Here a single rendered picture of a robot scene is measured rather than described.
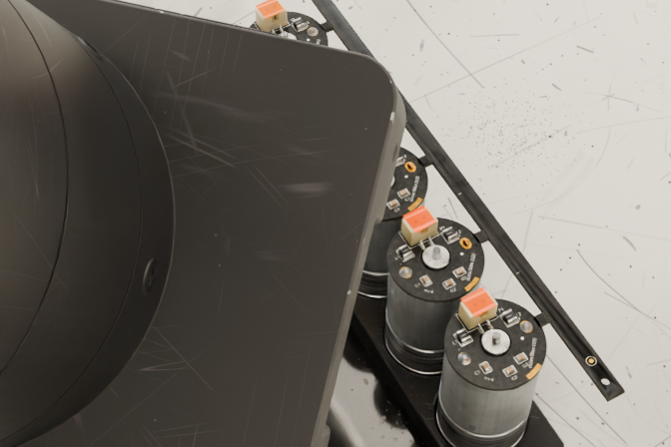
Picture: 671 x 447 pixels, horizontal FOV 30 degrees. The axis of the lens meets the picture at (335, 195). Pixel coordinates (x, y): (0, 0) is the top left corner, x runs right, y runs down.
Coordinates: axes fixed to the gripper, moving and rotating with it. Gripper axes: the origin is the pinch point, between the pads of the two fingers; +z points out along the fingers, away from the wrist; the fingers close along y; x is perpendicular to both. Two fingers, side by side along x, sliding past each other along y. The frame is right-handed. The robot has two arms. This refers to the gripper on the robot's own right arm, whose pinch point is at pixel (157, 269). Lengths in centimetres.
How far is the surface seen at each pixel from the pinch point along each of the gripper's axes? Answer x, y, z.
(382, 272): -1.3, -3.1, 11.0
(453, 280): -1.5, -5.3, 7.8
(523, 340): -0.4, -7.3, 7.3
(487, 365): 0.4, -6.6, 6.7
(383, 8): -11.0, 0.2, 20.2
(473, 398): 1.3, -6.4, 7.4
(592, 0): -13.1, -7.0, 21.3
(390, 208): -3.0, -3.2, 8.7
